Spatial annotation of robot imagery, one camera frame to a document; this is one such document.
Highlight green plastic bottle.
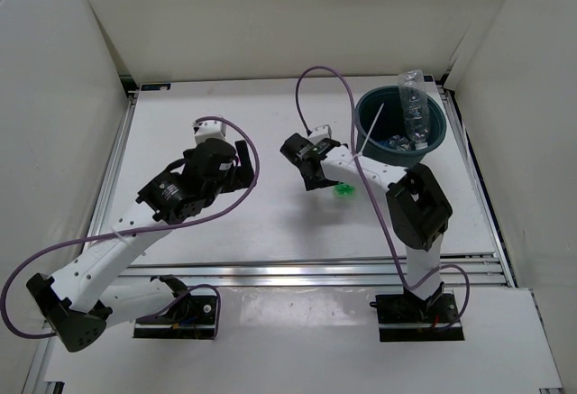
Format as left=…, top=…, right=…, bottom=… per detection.
left=333, top=183, right=357, bottom=198

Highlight clear label-free plastic bottle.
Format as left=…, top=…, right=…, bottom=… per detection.
left=398, top=69, right=430, bottom=151

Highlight blue label clear bottle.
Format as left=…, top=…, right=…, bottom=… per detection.
left=378, top=134, right=414, bottom=151

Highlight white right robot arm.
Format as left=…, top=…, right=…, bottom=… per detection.
left=280, top=133, right=453, bottom=322

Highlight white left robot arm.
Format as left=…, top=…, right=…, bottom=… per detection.
left=26, top=138, right=260, bottom=353

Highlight dark green plastic bin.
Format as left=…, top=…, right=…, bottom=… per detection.
left=355, top=86, right=447, bottom=167

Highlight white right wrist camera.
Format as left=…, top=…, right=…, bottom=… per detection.
left=307, top=124, right=332, bottom=144

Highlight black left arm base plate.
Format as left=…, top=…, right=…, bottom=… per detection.
left=133, top=284, right=222, bottom=341

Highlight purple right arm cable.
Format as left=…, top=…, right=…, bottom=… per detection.
left=295, top=65, right=472, bottom=327

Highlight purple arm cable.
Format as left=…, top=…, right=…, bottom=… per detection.
left=0, top=115, right=261, bottom=339
left=295, top=65, right=472, bottom=327

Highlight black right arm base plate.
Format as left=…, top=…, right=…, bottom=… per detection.
left=370, top=292, right=464, bottom=343

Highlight aluminium table rail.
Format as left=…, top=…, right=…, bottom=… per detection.
left=42, top=85, right=538, bottom=393

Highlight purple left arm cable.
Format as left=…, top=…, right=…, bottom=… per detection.
left=0, top=115, right=261, bottom=339

